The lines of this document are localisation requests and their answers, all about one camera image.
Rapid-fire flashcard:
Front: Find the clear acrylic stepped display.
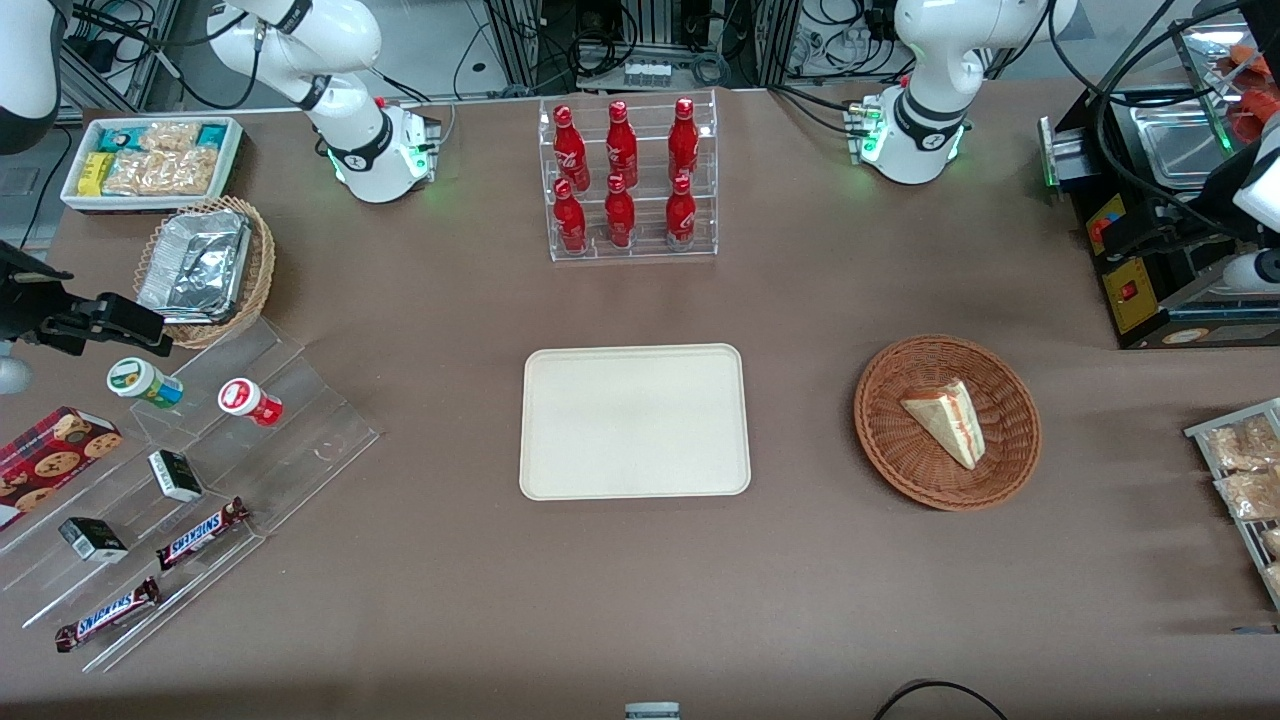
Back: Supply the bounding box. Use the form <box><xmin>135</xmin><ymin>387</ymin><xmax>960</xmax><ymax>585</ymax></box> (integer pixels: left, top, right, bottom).
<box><xmin>0</xmin><ymin>318</ymin><xmax>383</xmax><ymax>673</ymax></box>

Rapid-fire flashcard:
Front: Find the beige plastic tray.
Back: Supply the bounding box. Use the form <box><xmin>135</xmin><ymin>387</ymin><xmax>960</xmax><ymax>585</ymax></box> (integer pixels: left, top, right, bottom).
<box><xmin>519</xmin><ymin>343</ymin><xmax>752</xmax><ymax>501</ymax></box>

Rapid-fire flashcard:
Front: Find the clear fried snack bag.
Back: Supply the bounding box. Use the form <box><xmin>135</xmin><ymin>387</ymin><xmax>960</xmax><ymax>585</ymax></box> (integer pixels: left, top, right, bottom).
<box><xmin>1215</xmin><ymin>470</ymin><xmax>1280</xmax><ymax>522</ymax></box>
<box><xmin>1205</xmin><ymin>418</ymin><xmax>1280</xmax><ymax>472</ymax></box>

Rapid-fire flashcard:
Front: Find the light wicker basket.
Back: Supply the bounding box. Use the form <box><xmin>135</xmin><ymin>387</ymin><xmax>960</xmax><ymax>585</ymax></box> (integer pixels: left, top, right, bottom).
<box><xmin>133</xmin><ymin>196</ymin><xmax>276</xmax><ymax>350</ymax></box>

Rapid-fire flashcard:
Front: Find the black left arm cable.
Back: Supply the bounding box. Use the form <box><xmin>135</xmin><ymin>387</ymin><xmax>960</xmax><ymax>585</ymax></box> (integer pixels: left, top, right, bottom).
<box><xmin>1045</xmin><ymin>0</ymin><xmax>1280</xmax><ymax>236</ymax></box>

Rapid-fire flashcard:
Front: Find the black hot food display case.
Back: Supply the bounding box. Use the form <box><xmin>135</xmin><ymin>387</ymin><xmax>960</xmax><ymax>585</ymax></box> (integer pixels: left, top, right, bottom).
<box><xmin>1040</xmin><ymin>20</ymin><xmax>1280</xmax><ymax>351</ymax></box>

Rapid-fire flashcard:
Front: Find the white plastic bin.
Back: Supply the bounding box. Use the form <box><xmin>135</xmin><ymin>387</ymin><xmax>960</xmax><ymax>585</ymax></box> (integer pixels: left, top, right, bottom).
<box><xmin>60</xmin><ymin>116</ymin><xmax>244</xmax><ymax>213</ymax></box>

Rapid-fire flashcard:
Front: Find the red tartan cookie box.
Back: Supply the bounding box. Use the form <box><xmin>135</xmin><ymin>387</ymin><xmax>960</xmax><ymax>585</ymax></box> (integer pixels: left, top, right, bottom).
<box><xmin>0</xmin><ymin>405</ymin><xmax>124</xmax><ymax>533</ymax></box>

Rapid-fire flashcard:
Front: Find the small dark green box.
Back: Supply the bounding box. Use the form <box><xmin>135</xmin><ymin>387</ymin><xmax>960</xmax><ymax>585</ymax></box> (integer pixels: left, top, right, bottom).
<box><xmin>148</xmin><ymin>449</ymin><xmax>204</xmax><ymax>503</ymax></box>
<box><xmin>58</xmin><ymin>516</ymin><xmax>130</xmax><ymax>564</ymax></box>

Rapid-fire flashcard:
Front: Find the triangle sandwich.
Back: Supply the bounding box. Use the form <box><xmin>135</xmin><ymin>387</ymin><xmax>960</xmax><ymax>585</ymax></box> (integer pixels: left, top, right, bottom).
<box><xmin>900</xmin><ymin>378</ymin><xmax>988</xmax><ymax>471</ymax></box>

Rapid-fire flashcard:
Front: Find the snickers chocolate bar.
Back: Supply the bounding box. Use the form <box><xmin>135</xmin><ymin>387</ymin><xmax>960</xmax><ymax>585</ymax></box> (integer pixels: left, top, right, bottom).
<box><xmin>155</xmin><ymin>497</ymin><xmax>251</xmax><ymax>572</ymax></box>
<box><xmin>54</xmin><ymin>577</ymin><xmax>162</xmax><ymax>653</ymax></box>

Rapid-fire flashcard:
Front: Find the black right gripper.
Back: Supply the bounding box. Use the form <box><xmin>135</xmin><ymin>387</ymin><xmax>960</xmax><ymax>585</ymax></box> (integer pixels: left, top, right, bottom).
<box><xmin>0</xmin><ymin>240</ymin><xmax>174</xmax><ymax>358</ymax></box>

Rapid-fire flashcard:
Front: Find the aluminium foil tray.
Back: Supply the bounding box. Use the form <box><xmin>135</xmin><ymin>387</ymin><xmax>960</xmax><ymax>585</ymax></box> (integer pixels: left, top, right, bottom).
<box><xmin>137</xmin><ymin>209</ymin><xmax>252</xmax><ymax>326</ymax></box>

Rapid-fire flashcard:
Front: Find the clear puffed snack bag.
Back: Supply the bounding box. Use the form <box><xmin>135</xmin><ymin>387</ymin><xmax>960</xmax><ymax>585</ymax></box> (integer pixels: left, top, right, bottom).
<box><xmin>101</xmin><ymin>148</ymin><xmax>222</xmax><ymax>197</ymax></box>
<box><xmin>140</xmin><ymin>121</ymin><xmax>202</xmax><ymax>154</ymax></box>

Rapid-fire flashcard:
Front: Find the black table cable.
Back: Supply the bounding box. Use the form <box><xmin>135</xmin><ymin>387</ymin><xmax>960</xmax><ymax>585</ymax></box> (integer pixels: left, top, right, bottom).
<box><xmin>873</xmin><ymin>679</ymin><xmax>1011</xmax><ymax>720</ymax></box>

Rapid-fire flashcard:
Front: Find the green lidded cup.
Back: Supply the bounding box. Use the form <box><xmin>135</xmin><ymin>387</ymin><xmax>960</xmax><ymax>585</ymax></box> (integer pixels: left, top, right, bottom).
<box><xmin>107</xmin><ymin>357</ymin><xmax>185</xmax><ymax>410</ymax></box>

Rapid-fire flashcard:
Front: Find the tray of packaged snacks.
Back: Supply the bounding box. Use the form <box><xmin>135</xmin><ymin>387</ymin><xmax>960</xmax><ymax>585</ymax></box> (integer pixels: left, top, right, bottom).
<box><xmin>1185</xmin><ymin>398</ymin><xmax>1280</xmax><ymax>611</ymax></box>

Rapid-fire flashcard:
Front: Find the red lidded cup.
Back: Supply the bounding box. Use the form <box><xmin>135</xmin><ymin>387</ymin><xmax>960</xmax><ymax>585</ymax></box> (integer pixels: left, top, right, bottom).
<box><xmin>218</xmin><ymin>378</ymin><xmax>284</xmax><ymax>428</ymax></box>

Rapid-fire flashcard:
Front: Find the clear acrylic bottle rack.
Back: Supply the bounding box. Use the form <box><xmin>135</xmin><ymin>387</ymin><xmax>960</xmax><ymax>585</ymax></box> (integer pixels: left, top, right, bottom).
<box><xmin>537</xmin><ymin>88</ymin><xmax>719</xmax><ymax>264</ymax></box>

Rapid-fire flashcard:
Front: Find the red cola bottle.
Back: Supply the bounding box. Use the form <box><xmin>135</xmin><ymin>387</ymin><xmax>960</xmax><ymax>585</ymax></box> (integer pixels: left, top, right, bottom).
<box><xmin>667</xmin><ymin>97</ymin><xmax>700</xmax><ymax>185</ymax></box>
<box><xmin>605</xmin><ymin>100</ymin><xmax>639</xmax><ymax>189</ymax></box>
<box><xmin>665</xmin><ymin>175</ymin><xmax>698</xmax><ymax>249</ymax></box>
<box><xmin>553</xmin><ymin>178</ymin><xmax>589</xmax><ymax>254</ymax></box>
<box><xmin>604</xmin><ymin>174</ymin><xmax>637</xmax><ymax>249</ymax></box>
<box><xmin>552</xmin><ymin>104</ymin><xmax>592</xmax><ymax>193</ymax></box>

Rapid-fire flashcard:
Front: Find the steel tray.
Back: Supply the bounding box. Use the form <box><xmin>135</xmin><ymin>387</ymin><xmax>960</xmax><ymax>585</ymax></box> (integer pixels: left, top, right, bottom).
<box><xmin>1130</xmin><ymin>100</ymin><xmax>1241</xmax><ymax>191</ymax></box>

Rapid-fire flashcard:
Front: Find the brown wicker basket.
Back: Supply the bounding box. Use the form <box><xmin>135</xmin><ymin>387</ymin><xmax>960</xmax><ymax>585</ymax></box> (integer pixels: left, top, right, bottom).
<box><xmin>853</xmin><ymin>334</ymin><xmax>1043</xmax><ymax>512</ymax></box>

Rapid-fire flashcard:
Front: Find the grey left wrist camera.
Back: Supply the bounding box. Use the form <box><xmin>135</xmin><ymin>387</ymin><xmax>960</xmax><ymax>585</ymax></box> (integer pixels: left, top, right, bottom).
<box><xmin>1225</xmin><ymin>250</ymin><xmax>1280</xmax><ymax>294</ymax></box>

